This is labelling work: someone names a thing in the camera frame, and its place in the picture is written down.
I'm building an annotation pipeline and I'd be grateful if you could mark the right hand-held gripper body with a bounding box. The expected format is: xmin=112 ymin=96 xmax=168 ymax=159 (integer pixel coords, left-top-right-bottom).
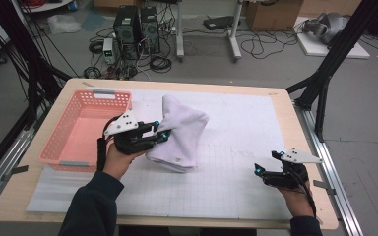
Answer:
xmin=263 ymin=147 xmax=324 ymax=191

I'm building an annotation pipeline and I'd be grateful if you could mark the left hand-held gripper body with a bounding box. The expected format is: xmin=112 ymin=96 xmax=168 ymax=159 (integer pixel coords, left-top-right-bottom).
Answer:
xmin=103 ymin=109 xmax=146 ymax=156

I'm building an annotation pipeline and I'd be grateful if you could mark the lilac printed towel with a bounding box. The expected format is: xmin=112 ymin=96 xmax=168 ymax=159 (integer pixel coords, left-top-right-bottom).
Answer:
xmin=145 ymin=93 xmax=211 ymax=174

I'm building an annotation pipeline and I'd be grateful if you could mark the pink plastic basket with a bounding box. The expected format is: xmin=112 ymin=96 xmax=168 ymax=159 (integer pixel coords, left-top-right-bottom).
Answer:
xmin=38 ymin=88 xmax=134 ymax=174

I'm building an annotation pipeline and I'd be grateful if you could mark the person's left hand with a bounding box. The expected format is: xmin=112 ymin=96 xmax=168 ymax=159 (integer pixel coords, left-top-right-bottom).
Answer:
xmin=102 ymin=144 xmax=146 ymax=181

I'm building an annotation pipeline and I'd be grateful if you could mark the person's right hand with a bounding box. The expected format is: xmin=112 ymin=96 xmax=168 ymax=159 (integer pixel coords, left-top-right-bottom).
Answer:
xmin=278 ymin=187 xmax=313 ymax=218

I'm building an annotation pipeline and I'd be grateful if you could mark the white grid mat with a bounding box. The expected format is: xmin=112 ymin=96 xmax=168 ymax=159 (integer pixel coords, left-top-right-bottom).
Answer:
xmin=26 ymin=88 xmax=306 ymax=221

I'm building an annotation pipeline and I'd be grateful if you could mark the grey bench power supply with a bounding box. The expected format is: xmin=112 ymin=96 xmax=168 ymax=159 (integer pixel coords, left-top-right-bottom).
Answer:
xmin=102 ymin=37 xmax=115 ymax=65

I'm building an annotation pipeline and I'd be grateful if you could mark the slim black computer tower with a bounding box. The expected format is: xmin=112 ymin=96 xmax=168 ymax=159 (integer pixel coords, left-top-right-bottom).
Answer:
xmin=139 ymin=6 xmax=161 ymax=55

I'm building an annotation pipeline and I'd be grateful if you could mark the white metal stand leg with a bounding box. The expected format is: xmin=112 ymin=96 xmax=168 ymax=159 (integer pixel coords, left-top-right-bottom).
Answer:
xmin=227 ymin=0 xmax=244 ymax=63
xmin=175 ymin=0 xmax=185 ymax=63

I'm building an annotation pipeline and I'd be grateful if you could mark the white power strip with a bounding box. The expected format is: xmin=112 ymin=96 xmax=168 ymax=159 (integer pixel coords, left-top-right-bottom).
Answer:
xmin=158 ymin=23 xmax=177 ymax=33

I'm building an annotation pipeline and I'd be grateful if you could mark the large black computer tower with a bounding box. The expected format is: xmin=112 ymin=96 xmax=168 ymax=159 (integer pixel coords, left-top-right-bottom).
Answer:
xmin=112 ymin=5 xmax=141 ymax=62

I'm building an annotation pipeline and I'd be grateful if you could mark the white floor board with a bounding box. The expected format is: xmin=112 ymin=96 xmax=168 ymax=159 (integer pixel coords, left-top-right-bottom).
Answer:
xmin=293 ymin=16 xmax=371 ymax=60

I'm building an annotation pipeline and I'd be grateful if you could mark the teal sheet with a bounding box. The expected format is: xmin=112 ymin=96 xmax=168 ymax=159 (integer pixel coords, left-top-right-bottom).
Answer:
xmin=80 ymin=11 xmax=106 ymax=32

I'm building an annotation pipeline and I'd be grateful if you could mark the black flat device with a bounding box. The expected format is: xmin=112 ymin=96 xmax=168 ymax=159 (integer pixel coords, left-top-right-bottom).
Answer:
xmin=203 ymin=15 xmax=240 ymax=31

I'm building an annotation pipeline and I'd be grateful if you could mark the clear plastic bag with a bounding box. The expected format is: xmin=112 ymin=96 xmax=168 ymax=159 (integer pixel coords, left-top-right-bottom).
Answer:
xmin=47 ymin=14 xmax=83 ymax=35

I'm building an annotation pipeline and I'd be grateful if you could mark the grey headset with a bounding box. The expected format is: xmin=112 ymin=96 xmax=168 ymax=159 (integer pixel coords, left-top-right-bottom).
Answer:
xmin=301 ymin=12 xmax=350 ymax=45

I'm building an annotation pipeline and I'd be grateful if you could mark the cardboard box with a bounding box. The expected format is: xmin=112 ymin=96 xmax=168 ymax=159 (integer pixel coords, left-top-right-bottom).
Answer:
xmin=245 ymin=0 xmax=304 ymax=32

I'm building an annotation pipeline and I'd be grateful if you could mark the right hand-held gripper cable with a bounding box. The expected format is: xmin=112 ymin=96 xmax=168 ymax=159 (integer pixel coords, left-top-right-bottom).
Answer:
xmin=291 ymin=170 xmax=318 ymax=217

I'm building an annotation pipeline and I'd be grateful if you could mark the hand-held gripper cable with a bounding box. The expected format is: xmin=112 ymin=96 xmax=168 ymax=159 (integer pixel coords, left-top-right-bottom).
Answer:
xmin=96 ymin=116 xmax=119 ymax=172
xmin=291 ymin=170 xmax=318 ymax=217

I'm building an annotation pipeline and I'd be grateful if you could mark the left hand-held gripper cable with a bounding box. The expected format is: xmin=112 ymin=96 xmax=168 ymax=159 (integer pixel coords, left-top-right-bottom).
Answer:
xmin=96 ymin=116 xmax=119 ymax=172

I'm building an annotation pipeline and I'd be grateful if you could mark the grey metal bracket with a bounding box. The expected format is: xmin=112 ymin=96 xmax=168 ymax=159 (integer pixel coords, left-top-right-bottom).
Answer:
xmin=313 ymin=179 xmax=338 ymax=196
xmin=1 ymin=164 xmax=30 ymax=183

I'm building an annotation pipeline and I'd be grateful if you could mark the aluminium rail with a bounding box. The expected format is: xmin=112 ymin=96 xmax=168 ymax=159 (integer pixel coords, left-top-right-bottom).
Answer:
xmin=293 ymin=102 xmax=364 ymax=236
xmin=0 ymin=127 xmax=35 ymax=214

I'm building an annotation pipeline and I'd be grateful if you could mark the coiled black cable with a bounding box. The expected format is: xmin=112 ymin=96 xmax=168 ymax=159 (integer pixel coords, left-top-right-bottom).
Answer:
xmin=149 ymin=54 xmax=173 ymax=74

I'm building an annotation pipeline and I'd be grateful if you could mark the black metal frame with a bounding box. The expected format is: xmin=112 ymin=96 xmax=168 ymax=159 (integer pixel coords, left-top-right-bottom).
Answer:
xmin=0 ymin=0 xmax=73 ymax=131
xmin=284 ymin=0 xmax=378 ymax=144

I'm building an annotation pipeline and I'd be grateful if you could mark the loose black floor cable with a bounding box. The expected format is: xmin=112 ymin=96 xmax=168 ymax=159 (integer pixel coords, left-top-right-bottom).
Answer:
xmin=240 ymin=29 xmax=299 ymax=61

